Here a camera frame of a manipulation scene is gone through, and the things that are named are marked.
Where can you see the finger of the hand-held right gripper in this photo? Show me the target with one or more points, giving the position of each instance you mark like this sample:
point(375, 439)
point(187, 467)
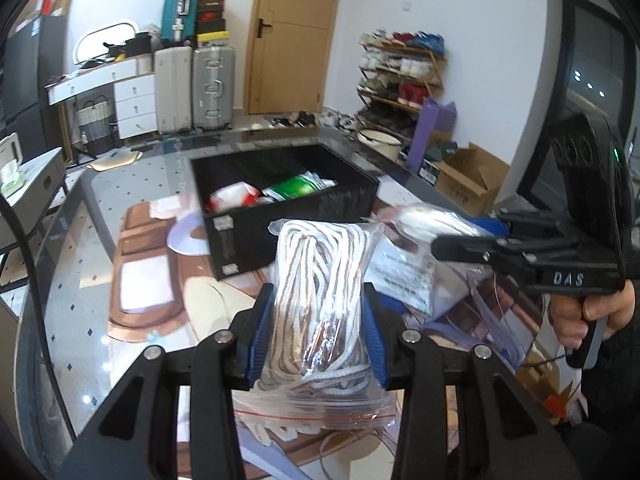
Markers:
point(492, 225)
point(470, 249)

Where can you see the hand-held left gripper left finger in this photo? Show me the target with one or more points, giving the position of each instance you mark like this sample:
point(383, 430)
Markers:
point(256, 345)

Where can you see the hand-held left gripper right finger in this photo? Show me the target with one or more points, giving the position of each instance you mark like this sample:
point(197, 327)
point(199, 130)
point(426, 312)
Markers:
point(376, 340)

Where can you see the white printed pouch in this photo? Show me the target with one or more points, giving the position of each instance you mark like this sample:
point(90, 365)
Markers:
point(400, 275)

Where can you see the black cardboard box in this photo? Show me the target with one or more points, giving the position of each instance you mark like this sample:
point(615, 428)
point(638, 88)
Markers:
point(240, 240)

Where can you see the red and white packet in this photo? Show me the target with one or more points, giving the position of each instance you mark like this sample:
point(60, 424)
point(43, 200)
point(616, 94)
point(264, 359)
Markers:
point(235, 195)

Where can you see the green and white packet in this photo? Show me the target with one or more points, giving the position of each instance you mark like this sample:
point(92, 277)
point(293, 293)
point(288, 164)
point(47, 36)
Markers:
point(295, 187)

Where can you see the person's right forearm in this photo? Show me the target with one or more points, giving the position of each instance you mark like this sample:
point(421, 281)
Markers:
point(615, 390)

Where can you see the person's right hand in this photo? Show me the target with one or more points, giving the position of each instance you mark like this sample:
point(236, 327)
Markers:
point(565, 320)

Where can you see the open cardboard box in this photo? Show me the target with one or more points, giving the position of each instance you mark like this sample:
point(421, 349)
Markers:
point(470, 185)

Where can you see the clear plastic bag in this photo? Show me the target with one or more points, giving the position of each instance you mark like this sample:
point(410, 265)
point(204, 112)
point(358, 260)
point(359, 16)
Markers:
point(480, 310)

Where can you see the purple folded mat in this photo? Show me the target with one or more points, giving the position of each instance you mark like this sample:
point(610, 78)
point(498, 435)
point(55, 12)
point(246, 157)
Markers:
point(430, 130)

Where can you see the cartoon printed table mat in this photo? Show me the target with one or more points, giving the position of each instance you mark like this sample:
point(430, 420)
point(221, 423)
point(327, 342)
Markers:
point(145, 280)

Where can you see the black television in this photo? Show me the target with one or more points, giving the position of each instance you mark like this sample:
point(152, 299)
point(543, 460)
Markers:
point(590, 60)

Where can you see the white bucket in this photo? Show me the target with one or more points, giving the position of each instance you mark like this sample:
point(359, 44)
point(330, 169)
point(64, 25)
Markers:
point(380, 137)

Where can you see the wooden shoe rack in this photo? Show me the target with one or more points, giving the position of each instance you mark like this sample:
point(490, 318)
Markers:
point(437, 72)

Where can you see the shoe rack with shoes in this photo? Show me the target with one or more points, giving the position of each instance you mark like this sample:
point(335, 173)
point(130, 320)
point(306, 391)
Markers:
point(400, 67)

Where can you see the wooden door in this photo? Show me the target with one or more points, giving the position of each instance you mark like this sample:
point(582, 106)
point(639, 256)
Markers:
point(295, 60)

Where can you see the silver suitcase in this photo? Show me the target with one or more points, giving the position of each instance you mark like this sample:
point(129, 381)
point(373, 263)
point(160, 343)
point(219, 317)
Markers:
point(214, 87)

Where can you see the white suitcase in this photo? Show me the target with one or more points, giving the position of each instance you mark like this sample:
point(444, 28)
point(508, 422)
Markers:
point(172, 90)

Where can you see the white vanity desk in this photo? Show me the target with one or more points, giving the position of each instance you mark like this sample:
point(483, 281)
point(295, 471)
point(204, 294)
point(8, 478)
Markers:
point(135, 105)

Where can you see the woven basket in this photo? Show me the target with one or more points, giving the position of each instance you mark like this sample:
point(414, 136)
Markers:
point(95, 125)

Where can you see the grey side table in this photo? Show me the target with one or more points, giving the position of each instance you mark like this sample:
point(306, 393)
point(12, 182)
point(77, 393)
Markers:
point(35, 180)

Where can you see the green tissue box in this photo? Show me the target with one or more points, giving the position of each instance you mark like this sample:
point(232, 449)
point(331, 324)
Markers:
point(11, 180)

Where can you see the yellow and black box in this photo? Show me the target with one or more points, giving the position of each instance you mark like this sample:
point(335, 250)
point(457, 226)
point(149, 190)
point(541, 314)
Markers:
point(214, 38)

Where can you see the white electric kettle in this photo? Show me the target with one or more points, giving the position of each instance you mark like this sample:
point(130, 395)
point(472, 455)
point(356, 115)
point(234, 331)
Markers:
point(9, 147)

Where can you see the black bag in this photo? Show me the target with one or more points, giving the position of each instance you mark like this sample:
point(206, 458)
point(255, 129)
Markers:
point(139, 46)

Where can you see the plain black shoe box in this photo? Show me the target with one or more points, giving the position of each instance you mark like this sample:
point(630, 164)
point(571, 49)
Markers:
point(211, 26)

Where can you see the black shoe box red logo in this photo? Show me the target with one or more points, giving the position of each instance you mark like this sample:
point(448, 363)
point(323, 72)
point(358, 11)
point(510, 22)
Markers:
point(211, 10)

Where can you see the oval lit mirror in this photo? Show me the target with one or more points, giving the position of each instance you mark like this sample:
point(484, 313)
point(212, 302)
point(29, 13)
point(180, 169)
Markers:
point(100, 40)

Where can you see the teal suitcase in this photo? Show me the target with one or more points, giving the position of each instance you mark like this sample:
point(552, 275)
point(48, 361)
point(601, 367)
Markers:
point(179, 10)

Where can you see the black refrigerator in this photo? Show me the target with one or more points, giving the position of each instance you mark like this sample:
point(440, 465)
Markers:
point(30, 70)

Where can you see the red tall box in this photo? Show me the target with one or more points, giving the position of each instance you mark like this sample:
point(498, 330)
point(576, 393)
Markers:
point(47, 1)

